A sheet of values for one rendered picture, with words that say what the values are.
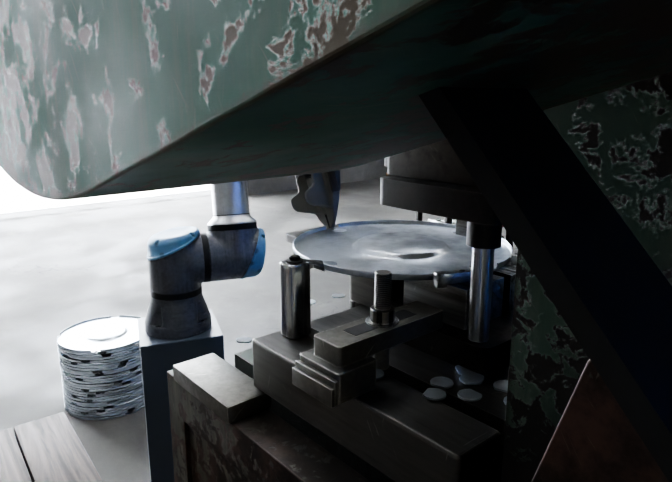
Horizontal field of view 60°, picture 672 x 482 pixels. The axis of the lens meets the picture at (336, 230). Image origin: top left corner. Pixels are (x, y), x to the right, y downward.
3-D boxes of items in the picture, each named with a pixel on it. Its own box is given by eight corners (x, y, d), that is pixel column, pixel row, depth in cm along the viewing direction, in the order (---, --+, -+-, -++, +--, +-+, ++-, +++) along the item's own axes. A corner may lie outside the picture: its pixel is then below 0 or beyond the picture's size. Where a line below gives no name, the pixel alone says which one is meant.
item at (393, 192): (373, 224, 67) (374, 177, 66) (479, 204, 80) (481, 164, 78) (492, 252, 55) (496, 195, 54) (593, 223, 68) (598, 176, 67)
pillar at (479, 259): (462, 338, 60) (469, 205, 57) (475, 332, 62) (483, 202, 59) (480, 344, 59) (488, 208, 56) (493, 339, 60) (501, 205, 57)
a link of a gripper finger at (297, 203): (295, 237, 88) (278, 180, 89) (324, 231, 92) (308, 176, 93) (307, 232, 86) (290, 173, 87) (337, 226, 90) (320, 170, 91)
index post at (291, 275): (278, 333, 69) (276, 255, 67) (299, 327, 71) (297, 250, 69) (292, 340, 67) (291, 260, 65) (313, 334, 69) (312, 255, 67)
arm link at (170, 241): (147, 281, 138) (143, 226, 135) (205, 275, 143) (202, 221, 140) (150, 297, 127) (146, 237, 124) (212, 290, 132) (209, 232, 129)
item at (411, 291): (403, 307, 69) (404, 270, 68) (479, 282, 78) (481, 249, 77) (464, 330, 62) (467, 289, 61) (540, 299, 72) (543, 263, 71)
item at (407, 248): (397, 217, 98) (397, 212, 98) (556, 251, 77) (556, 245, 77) (251, 244, 80) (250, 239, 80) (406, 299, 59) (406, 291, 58)
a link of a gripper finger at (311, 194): (307, 232, 86) (290, 173, 87) (337, 226, 90) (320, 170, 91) (320, 227, 83) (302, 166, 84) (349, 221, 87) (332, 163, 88)
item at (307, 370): (292, 384, 57) (290, 283, 55) (409, 338, 68) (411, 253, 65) (331, 408, 52) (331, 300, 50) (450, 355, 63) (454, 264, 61)
